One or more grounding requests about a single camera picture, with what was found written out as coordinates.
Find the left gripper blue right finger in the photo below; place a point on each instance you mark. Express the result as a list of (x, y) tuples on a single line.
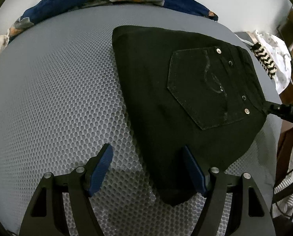
[(201, 171)]

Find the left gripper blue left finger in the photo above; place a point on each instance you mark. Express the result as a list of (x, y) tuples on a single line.
[(96, 169)]

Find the black pants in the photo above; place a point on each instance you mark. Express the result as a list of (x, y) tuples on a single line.
[(186, 89)]

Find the black white striped cloth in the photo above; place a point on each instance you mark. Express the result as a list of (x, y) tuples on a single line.
[(264, 59)]

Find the white dotted cloth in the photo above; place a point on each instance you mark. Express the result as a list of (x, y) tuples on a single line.
[(279, 53)]

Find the grey mesh mattress cover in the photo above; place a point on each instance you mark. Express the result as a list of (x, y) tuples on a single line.
[(60, 100)]

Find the grey folded cloth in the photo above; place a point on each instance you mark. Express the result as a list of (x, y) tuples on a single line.
[(244, 37)]

